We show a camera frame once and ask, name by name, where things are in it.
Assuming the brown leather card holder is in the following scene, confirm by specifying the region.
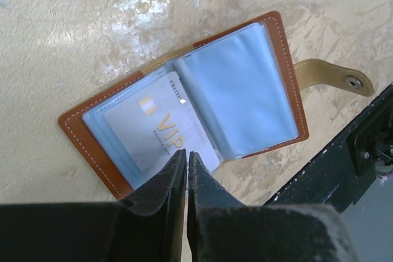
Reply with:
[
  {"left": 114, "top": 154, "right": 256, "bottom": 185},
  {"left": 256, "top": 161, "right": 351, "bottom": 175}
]
[{"left": 58, "top": 11, "right": 375, "bottom": 199}]

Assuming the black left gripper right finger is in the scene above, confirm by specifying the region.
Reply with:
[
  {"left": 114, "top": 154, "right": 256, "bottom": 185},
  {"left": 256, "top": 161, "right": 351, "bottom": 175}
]
[{"left": 187, "top": 152, "right": 353, "bottom": 261}]

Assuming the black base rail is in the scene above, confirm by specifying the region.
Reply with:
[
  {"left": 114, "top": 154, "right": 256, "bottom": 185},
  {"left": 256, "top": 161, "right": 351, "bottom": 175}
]
[{"left": 267, "top": 85, "right": 392, "bottom": 212}]

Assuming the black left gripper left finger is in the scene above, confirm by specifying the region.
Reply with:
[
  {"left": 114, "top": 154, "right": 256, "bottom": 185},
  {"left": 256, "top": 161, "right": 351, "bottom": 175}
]
[{"left": 1, "top": 150, "right": 187, "bottom": 261}]

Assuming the silver VIP card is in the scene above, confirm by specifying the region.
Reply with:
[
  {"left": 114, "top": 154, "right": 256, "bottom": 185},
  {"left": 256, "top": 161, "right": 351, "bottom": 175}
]
[{"left": 104, "top": 71, "right": 220, "bottom": 178}]

